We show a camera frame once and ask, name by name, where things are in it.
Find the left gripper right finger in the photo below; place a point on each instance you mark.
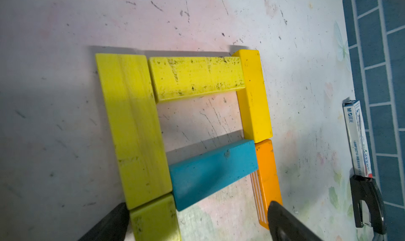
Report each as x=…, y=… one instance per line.
x=286, y=227

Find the yellow block diagonal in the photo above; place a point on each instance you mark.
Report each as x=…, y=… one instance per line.
x=252, y=100

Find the yellow block vertical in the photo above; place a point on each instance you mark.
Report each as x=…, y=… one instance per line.
x=133, y=119
x=176, y=78

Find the toothpaste tube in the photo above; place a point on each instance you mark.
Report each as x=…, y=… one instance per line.
x=357, y=138

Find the black remote device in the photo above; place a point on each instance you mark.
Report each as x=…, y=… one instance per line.
x=366, y=189

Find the yellow block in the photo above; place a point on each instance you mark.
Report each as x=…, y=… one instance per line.
x=156, y=220

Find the teal block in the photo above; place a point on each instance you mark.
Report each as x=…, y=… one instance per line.
x=198, y=177

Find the orange block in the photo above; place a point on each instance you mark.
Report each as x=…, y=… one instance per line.
x=265, y=181

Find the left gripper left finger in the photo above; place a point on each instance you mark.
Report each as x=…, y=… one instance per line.
x=112, y=227

